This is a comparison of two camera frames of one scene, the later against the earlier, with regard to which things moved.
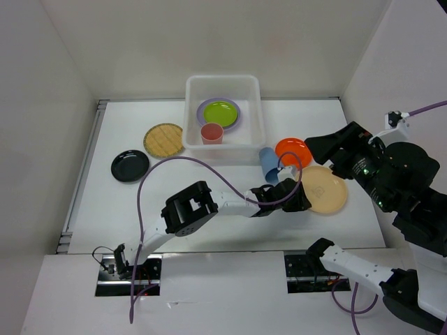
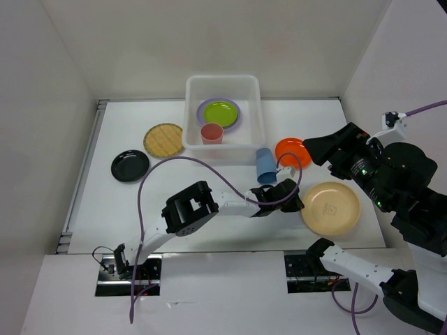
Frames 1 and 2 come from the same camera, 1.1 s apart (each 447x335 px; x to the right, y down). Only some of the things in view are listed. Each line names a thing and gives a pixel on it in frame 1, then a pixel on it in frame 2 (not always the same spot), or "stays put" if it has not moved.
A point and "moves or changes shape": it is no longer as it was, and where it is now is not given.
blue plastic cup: x=269 y=163 moves or changes shape
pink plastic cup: x=211 y=134 stays put
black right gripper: x=350 y=139 stays put
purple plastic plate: x=200 y=112 stays put
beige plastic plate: x=326 y=192 moves or changes shape
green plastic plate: x=220 y=112 stays put
